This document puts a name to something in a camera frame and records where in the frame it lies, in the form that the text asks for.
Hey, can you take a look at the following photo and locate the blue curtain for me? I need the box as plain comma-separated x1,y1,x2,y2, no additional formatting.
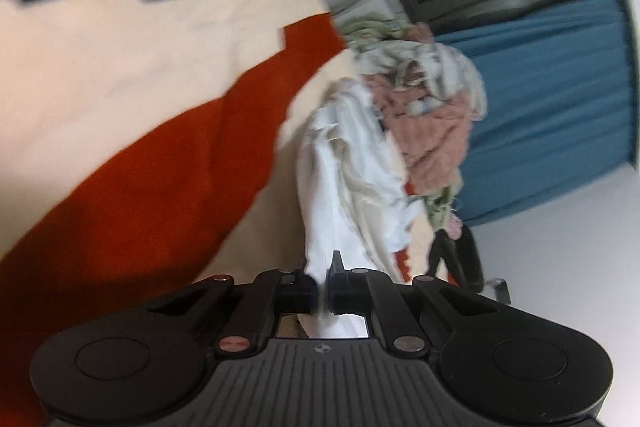
435,0,631,228

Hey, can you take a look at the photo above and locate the green patterned blanket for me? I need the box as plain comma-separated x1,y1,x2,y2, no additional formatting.
340,14,401,42

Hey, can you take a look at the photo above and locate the black armchair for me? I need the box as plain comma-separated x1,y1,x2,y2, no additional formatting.
427,224,486,293

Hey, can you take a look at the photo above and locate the wall socket with charger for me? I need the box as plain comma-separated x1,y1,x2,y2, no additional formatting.
487,277,511,305

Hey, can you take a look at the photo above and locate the white T-shirt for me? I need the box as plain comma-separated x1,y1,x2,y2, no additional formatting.
295,79,426,340

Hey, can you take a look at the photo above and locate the beige hoodie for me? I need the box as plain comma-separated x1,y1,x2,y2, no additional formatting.
352,39,488,120

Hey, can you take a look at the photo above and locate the pink fluffy blanket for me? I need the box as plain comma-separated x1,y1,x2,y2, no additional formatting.
362,72,473,202

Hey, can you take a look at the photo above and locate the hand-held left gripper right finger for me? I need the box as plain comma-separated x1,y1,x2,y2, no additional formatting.
325,250,506,355

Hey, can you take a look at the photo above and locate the red black cream striped blanket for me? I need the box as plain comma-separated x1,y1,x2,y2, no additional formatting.
0,0,451,427

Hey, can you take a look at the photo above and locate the pale green cloth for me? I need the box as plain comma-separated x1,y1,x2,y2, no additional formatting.
425,184,463,230

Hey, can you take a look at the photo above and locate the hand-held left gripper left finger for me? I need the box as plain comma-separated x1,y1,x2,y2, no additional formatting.
145,269,321,355

